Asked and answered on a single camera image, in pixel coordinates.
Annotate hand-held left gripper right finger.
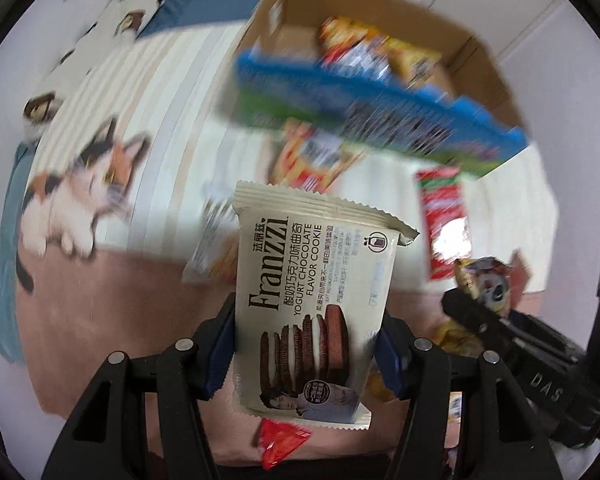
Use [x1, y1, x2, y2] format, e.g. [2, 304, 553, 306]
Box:
[376, 309, 568, 480]

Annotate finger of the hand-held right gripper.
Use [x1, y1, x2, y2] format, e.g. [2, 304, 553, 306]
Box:
[440, 287, 531, 358]

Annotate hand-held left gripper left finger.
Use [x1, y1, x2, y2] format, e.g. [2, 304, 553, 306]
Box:
[40, 292, 238, 480]

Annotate small cartoon print packet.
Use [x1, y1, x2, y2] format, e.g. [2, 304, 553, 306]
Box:
[454, 255, 531, 311]

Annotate cream cookie packet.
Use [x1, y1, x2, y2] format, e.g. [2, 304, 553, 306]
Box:
[230, 180, 421, 431]

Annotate red foil snack wrapper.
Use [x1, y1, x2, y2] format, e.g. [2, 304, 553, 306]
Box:
[257, 420, 311, 471]

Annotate blue green printed cardboard box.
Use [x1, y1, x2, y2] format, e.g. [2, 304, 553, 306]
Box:
[232, 0, 528, 178]

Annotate crinkled yellow snack packet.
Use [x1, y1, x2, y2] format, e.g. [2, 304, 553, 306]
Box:
[432, 322, 486, 356]

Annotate small cream snack packet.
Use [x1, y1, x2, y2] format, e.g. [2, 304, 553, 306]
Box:
[182, 200, 241, 286]

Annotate long red snack packet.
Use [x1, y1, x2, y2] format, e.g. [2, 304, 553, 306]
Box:
[412, 167, 473, 281]

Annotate red orange snack packet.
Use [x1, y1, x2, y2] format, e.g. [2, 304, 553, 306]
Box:
[270, 117, 366, 193]

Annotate striped cat printed blanket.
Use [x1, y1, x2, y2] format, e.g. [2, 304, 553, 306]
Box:
[0, 25, 563, 466]

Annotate yellow red snack bag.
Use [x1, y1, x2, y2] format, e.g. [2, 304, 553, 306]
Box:
[319, 16, 386, 73]

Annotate white cat print pillow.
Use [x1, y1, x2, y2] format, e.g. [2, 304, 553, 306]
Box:
[22, 0, 171, 141]

